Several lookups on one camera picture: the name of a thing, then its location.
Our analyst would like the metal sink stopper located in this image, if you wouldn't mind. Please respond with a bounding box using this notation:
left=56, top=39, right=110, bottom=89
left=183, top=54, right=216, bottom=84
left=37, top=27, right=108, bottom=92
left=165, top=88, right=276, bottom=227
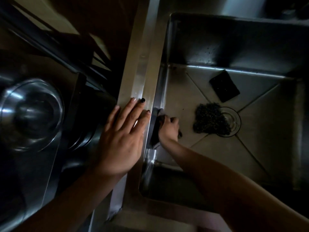
left=216, top=106, right=242, bottom=138

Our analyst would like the black rectangular sponge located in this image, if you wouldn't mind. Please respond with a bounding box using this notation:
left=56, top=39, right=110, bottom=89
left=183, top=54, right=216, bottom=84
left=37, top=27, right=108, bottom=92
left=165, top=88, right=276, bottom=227
left=209, top=69, right=241, bottom=103

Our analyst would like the black steel wool scourer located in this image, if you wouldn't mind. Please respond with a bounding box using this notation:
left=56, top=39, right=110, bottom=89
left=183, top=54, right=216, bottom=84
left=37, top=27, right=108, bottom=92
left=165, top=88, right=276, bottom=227
left=192, top=102, right=232, bottom=136

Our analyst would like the stainless steel double sink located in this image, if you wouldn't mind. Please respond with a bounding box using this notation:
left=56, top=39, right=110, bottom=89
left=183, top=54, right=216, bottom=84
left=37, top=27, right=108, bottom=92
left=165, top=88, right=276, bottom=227
left=88, top=0, right=309, bottom=232

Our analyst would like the person's right hand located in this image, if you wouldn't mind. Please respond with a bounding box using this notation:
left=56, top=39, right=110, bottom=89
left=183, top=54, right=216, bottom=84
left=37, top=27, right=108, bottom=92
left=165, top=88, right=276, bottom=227
left=157, top=116, right=180, bottom=148

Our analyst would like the person's left hand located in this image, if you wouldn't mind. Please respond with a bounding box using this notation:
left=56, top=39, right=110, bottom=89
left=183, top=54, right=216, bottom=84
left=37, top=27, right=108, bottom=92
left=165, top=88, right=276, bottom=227
left=95, top=97, right=151, bottom=178

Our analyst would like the stainless steel shelf rack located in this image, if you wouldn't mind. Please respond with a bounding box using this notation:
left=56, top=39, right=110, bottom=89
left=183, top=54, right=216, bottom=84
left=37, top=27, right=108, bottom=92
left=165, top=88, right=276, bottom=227
left=0, top=0, right=119, bottom=232

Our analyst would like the small shiny metal bowl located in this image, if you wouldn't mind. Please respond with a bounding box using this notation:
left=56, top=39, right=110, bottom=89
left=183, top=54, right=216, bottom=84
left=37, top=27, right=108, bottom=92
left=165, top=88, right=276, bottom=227
left=0, top=79, right=65, bottom=152

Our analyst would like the person's right forearm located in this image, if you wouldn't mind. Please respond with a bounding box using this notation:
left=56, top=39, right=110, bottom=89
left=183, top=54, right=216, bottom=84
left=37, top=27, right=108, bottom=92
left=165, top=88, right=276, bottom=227
left=165, top=140, right=309, bottom=232

